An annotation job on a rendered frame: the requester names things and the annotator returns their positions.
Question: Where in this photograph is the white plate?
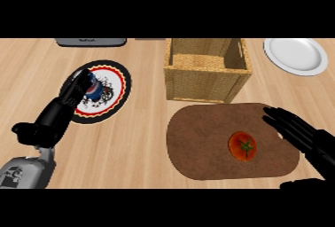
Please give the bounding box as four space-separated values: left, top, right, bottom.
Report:
263 38 329 77

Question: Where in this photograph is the blue can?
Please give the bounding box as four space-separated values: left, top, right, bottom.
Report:
83 72 115 105

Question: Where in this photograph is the round patterned placemat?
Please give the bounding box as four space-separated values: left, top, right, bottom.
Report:
58 59 133 125

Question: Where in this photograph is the red tomato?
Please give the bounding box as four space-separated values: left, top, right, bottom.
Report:
227 130 258 162

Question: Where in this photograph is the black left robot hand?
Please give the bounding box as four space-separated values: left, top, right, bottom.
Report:
10 67 94 149

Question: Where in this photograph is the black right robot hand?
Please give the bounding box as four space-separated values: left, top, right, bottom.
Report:
260 106 335 190

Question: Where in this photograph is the wicker basket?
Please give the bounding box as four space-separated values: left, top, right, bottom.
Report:
162 38 254 105

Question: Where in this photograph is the brown cutting board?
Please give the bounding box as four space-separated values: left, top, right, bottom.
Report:
167 102 301 181

